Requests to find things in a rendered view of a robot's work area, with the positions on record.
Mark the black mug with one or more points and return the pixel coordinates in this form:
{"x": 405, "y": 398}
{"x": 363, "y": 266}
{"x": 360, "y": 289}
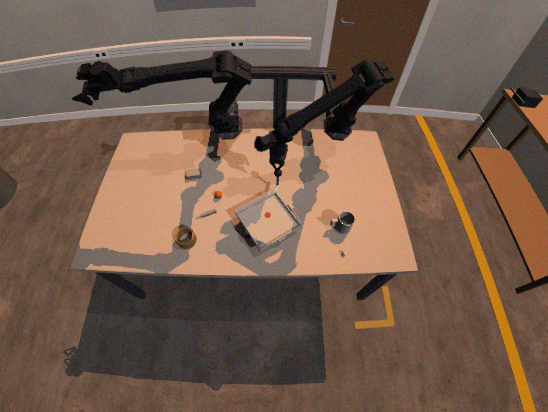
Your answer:
{"x": 347, "y": 218}

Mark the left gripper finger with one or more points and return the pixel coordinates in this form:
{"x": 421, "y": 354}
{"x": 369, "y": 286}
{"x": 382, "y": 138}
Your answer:
{"x": 281, "y": 164}

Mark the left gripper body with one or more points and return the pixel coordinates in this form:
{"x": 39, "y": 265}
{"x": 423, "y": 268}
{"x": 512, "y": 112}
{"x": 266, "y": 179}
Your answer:
{"x": 281, "y": 155}

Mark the dark brown hollow cylinder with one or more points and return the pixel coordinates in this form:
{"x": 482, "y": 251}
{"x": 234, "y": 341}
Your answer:
{"x": 183, "y": 231}

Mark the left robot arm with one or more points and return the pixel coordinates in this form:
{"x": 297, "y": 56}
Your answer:
{"x": 343, "y": 115}

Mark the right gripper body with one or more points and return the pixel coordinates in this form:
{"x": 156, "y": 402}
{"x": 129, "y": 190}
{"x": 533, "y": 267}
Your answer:
{"x": 87, "y": 91}

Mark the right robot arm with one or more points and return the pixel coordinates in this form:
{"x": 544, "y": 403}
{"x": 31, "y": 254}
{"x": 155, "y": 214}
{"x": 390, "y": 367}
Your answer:
{"x": 232, "y": 69}

